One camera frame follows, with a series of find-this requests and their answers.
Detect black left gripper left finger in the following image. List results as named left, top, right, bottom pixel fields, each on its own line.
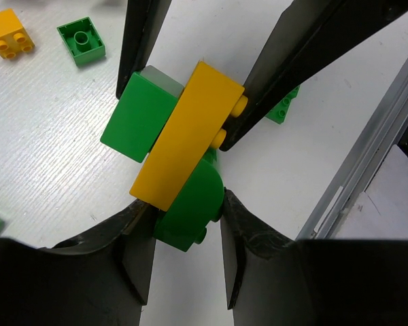
left=0, top=200, right=156, bottom=325

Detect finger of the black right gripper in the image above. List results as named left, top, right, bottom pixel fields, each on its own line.
left=220, top=0, right=408, bottom=151
left=116, top=0, right=171, bottom=98

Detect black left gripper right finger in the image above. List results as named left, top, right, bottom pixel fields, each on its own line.
left=220, top=190, right=408, bottom=325

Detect green rounded lego brick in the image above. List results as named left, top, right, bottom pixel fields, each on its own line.
left=153, top=149, right=224, bottom=252

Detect long yellow lego brick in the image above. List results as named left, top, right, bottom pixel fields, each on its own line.
left=130, top=61, right=248, bottom=211

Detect small green lego brick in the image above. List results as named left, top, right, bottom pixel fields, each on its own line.
left=56, top=17, right=106, bottom=67

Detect long green lego plate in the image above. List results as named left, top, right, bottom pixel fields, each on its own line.
left=266, top=86, right=300, bottom=124

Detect small yellow lego brick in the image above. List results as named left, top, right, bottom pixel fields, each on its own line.
left=0, top=8, right=35, bottom=60

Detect aluminium rail front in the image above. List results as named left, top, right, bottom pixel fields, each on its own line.
left=296, top=58, right=408, bottom=240

